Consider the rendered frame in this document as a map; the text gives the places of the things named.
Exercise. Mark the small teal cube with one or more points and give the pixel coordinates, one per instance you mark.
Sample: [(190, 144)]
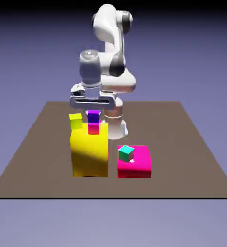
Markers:
[(125, 153)]

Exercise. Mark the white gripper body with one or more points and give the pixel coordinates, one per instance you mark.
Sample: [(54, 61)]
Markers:
[(109, 105)]

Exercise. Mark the large yellow box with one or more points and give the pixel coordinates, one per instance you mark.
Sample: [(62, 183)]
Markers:
[(89, 152)]

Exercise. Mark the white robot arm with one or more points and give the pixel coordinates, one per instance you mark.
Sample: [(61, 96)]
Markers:
[(113, 57)]

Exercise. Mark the small purple cube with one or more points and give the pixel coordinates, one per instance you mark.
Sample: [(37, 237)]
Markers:
[(93, 116)]

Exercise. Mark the large pink box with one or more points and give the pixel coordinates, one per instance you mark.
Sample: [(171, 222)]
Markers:
[(139, 166)]

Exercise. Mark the small pink cube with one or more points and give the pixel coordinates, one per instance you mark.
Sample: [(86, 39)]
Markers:
[(93, 128)]

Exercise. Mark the small yellow cube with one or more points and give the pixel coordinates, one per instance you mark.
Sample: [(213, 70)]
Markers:
[(75, 121)]

